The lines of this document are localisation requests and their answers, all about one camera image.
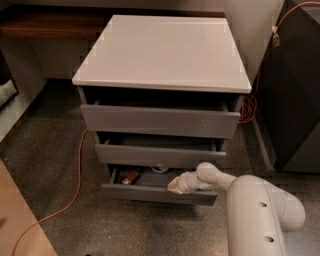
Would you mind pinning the grey middle drawer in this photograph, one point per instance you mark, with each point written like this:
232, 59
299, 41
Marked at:
157, 150

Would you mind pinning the dark cabinet on right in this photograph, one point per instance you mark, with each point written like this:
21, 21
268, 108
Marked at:
288, 90

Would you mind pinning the grey drawer cabinet white top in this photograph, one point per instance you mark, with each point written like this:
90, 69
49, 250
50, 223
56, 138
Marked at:
165, 62

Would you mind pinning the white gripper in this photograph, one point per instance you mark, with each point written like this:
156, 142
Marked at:
185, 184

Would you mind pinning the white round bowl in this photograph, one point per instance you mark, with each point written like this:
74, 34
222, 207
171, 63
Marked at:
160, 170

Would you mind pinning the dark wooden counter shelf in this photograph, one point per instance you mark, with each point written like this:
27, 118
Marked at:
73, 23

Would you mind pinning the grey bottom drawer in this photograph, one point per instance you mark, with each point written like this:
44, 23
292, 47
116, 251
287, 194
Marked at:
152, 187

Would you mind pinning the grey drawer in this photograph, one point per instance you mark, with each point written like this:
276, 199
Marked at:
160, 121
152, 187
157, 150

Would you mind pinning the dark framed object at left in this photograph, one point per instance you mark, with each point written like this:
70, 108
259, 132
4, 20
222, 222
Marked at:
8, 87

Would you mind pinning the orange soda can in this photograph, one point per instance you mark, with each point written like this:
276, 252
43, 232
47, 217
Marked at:
131, 177

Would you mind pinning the grey top drawer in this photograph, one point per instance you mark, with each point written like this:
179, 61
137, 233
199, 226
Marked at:
160, 121

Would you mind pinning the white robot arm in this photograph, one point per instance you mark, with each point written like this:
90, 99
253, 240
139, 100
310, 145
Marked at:
258, 213

